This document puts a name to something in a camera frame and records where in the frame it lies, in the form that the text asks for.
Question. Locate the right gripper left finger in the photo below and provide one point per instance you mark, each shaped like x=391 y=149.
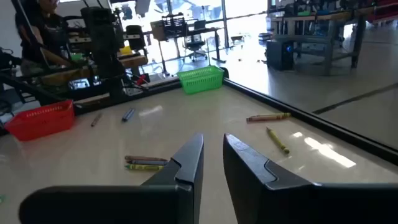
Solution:
x=174 y=202

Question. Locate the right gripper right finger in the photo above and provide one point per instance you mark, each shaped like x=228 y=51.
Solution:
x=280 y=202

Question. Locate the red brown crayon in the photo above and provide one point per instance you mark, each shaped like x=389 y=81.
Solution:
x=143 y=158

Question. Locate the yellow green crayon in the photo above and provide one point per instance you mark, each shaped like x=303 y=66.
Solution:
x=276 y=140

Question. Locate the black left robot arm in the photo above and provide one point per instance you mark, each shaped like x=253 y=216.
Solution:
x=104 y=46

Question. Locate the green plastic basket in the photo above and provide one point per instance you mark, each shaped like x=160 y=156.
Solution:
x=200 y=82

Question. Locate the black computer tower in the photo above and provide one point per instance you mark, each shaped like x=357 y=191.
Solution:
x=280 y=56

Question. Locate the wooden desk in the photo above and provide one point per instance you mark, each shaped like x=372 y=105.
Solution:
x=133 y=60

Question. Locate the red plastic basket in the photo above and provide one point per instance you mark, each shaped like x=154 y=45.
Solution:
x=40 y=124

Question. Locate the black office chair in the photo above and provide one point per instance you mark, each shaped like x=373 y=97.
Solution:
x=194 y=43

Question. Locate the grey metal workbench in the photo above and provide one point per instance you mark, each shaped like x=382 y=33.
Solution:
x=311 y=39

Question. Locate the black chair back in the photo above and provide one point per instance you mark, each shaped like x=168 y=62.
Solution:
x=136 y=37

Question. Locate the cardboard box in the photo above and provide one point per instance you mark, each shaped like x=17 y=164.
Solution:
x=157 y=31

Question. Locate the black desk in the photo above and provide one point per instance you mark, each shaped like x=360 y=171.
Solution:
x=214 y=31

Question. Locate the black crate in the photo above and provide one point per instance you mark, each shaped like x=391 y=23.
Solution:
x=174 y=26

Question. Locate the person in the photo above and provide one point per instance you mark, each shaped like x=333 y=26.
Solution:
x=46 y=31

